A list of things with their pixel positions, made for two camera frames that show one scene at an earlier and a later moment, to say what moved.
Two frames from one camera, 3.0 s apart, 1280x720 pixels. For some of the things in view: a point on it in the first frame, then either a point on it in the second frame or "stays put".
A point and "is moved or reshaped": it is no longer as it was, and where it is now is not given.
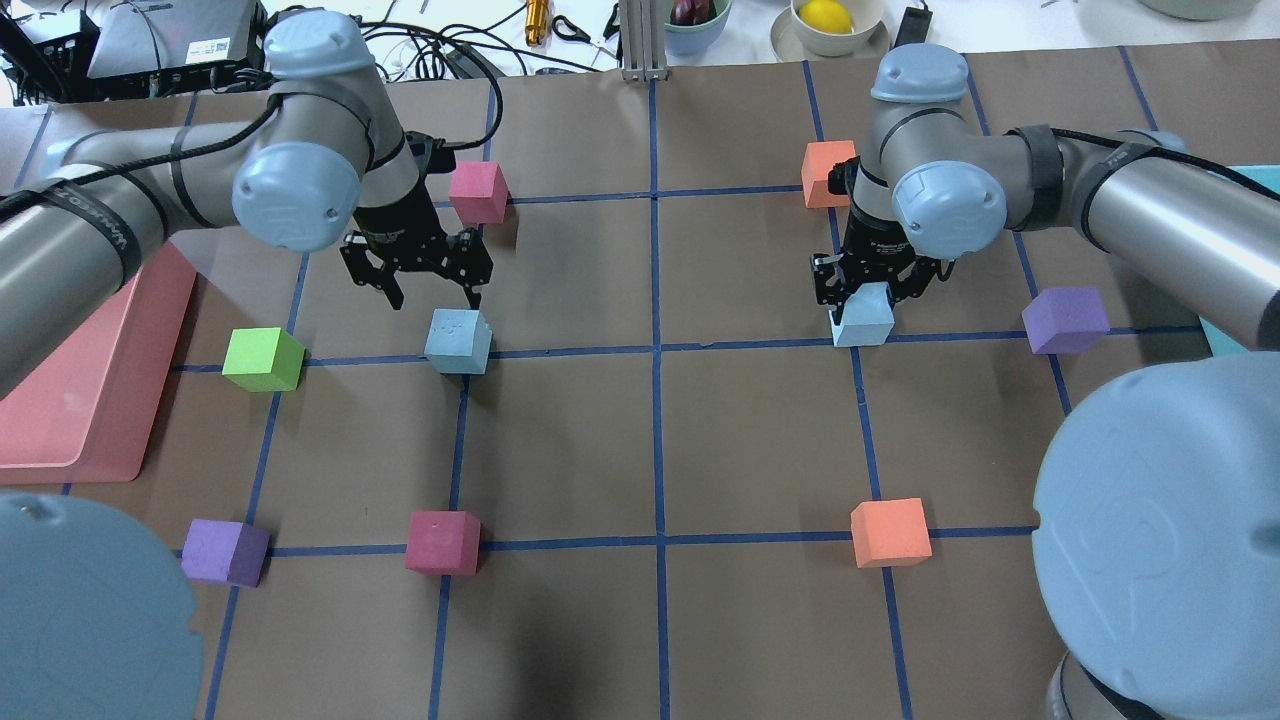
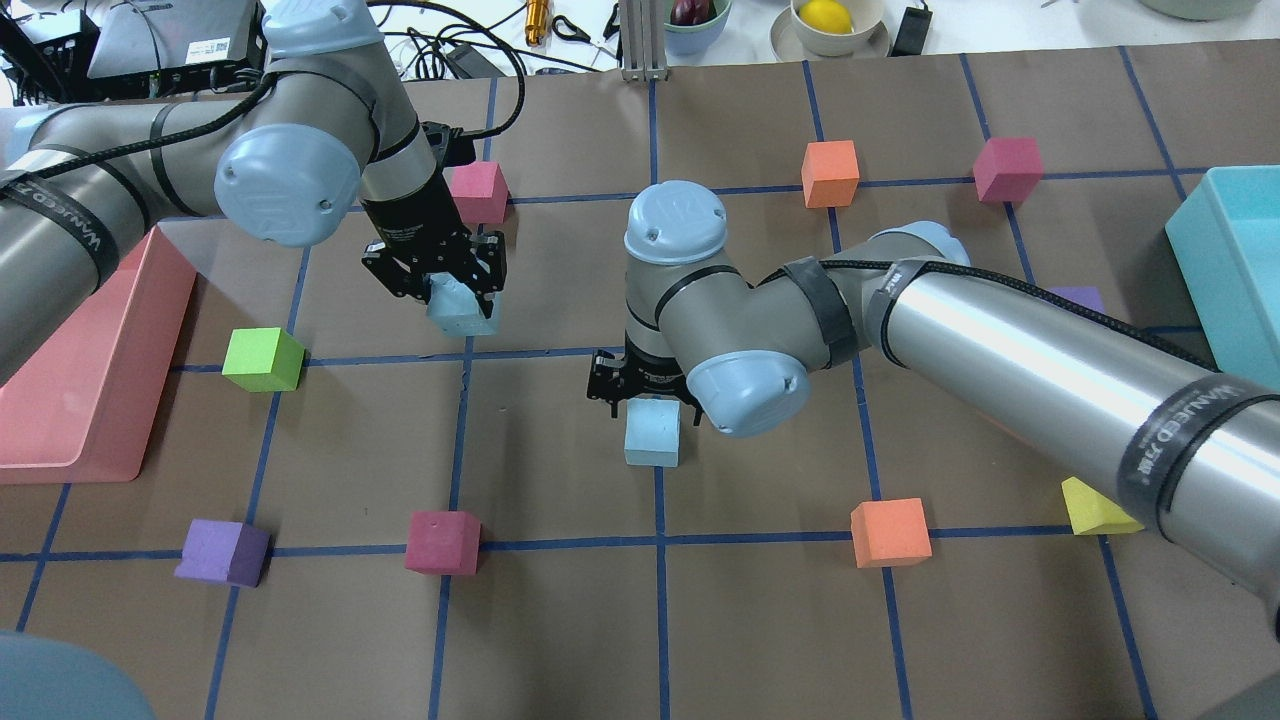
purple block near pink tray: x=225 y=552 stays put
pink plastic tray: x=88 y=412 stays put
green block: x=264 y=360 stays put
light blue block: x=868 y=317 is moved or reshaped
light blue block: x=458 y=341 is moved or reshaped
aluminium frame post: x=643 y=37 stays put
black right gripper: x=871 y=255 → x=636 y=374
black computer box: x=139 y=48 stays put
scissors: x=580 y=34 stays put
